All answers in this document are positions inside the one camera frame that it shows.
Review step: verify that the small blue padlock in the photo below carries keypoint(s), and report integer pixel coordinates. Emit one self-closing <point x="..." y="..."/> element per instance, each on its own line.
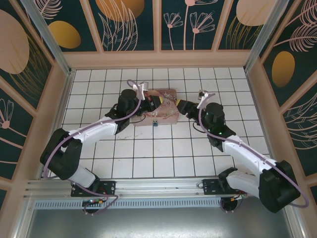
<point x="155" y="122"/>

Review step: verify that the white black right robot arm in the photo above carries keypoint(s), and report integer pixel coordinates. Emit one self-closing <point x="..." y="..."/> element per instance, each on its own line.
<point x="247" y="153"/>

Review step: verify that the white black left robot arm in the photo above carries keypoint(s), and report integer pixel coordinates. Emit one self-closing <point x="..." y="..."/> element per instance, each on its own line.
<point x="94" y="134"/>

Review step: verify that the small controller circuit board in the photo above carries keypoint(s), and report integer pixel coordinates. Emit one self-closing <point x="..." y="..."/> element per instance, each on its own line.
<point x="239" y="197"/>
<point x="92" y="202"/>

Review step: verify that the grey metal sheet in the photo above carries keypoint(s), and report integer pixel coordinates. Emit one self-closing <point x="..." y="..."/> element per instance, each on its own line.
<point x="158" y="223"/>

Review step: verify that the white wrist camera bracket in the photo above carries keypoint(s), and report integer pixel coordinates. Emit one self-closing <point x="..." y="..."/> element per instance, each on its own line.
<point x="135" y="86"/>
<point x="203" y="101"/>

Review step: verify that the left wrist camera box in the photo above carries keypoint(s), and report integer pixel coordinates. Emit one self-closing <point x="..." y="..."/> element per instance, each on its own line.
<point x="144" y="85"/>

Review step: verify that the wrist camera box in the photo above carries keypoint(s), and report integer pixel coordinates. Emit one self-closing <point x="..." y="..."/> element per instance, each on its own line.
<point x="201" y="93"/>
<point x="144" y="85"/>

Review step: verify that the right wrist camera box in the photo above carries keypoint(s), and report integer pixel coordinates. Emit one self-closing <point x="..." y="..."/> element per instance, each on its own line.
<point x="201" y="93"/>

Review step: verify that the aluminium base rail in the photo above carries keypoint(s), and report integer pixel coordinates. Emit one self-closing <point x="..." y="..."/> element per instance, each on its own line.
<point x="158" y="187"/>

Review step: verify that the aluminium corner post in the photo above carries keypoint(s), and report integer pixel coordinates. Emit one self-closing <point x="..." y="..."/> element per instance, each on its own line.
<point x="267" y="34"/>
<point x="49" y="39"/>

